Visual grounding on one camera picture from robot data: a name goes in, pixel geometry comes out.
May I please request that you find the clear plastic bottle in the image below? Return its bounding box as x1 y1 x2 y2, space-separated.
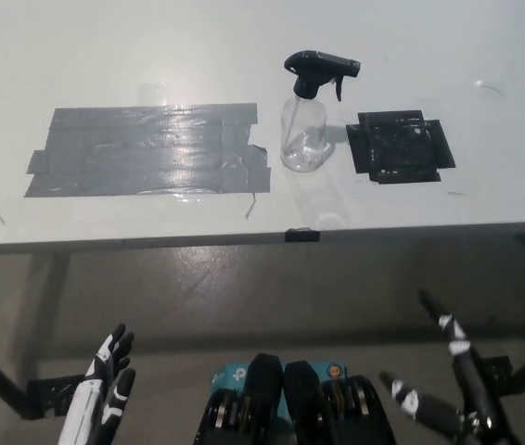
279 92 334 173

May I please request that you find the teal cardboard box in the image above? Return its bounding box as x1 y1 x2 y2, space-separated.
210 361 348 418

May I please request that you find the grey duct tape patch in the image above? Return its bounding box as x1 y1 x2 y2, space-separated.
23 102 273 199

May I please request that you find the black robot body block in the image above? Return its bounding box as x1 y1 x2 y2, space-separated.
283 360 398 445
192 352 285 445

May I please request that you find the black spray trigger lid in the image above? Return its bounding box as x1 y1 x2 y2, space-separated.
283 48 361 103

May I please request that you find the black right robot body block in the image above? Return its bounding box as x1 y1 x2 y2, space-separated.
283 360 398 445

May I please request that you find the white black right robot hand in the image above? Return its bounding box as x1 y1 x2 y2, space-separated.
379 287 525 445

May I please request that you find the black left robot body block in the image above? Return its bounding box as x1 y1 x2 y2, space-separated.
192 352 285 445

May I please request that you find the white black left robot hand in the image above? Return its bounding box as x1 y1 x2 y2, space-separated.
56 323 137 445

